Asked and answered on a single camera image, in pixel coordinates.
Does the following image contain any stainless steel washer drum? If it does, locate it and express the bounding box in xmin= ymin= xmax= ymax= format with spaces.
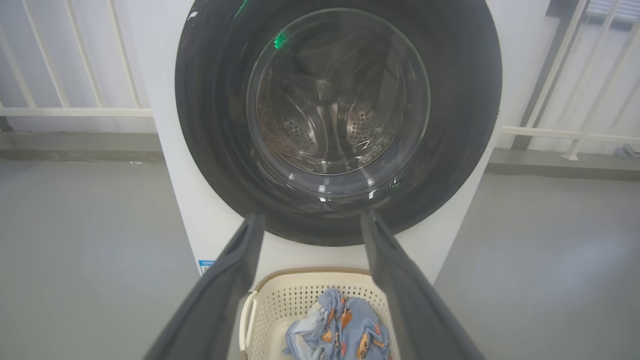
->
xmin=256 ymin=30 xmax=426 ymax=176

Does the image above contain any blue bear print garment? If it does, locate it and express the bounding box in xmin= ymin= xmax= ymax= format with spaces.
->
xmin=282 ymin=287 xmax=393 ymax=360

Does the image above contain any round black glass washer door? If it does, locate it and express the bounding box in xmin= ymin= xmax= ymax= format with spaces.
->
xmin=175 ymin=0 xmax=503 ymax=247

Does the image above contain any dark grey window mullion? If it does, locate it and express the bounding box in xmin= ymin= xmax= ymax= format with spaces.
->
xmin=511 ymin=0 xmax=593 ymax=151

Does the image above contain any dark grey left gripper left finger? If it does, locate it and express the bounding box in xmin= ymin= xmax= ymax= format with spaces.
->
xmin=144 ymin=213 xmax=266 ymax=360

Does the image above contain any white front-load washing machine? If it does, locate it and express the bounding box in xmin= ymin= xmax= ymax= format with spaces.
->
xmin=117 ymin=0 xmax=552 ymax=288

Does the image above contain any cream perforated laundry basket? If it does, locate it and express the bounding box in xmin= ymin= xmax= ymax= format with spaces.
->
xmin=239 ymin=267 xmax=401 ymax=360

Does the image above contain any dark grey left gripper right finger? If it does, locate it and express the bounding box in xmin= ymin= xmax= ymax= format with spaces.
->
xmin=360 ymin=209 xmax=486 ymax=360

